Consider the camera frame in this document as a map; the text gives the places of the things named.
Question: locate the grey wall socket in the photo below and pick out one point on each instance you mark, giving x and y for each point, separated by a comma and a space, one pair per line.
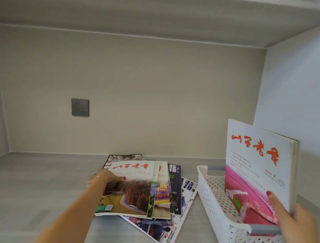
80, 107

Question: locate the white magazine with dark title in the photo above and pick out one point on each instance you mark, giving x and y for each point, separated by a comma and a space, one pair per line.
172, 225

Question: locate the magazine with golden building cover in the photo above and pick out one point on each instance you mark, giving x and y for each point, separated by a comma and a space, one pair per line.
162, 195

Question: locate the person's right thumb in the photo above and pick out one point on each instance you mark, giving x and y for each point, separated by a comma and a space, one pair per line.
278, 206

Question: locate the person's right hand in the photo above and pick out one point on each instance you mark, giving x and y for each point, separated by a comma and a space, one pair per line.
300, 225

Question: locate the white perforated plastic basket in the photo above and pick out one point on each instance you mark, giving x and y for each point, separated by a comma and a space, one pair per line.
217, 200

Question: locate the dark blue cover magazine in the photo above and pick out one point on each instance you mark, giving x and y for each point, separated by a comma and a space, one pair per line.
175, 190

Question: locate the magazine with green spine edge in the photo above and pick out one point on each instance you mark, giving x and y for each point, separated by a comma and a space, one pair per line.
153, 190

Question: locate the magazine with pink cover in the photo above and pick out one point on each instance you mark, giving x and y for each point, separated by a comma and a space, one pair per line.
260, 165

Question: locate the person's left thumb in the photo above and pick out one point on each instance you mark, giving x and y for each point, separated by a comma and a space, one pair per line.
117, 178

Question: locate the person's left hand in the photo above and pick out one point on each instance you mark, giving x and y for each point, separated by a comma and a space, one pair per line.
103, 179

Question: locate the person's left forearm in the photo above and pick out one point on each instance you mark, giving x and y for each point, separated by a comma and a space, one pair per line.
75, 212

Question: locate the magazine with forest road cover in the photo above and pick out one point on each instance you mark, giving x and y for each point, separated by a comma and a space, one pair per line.
130, 192

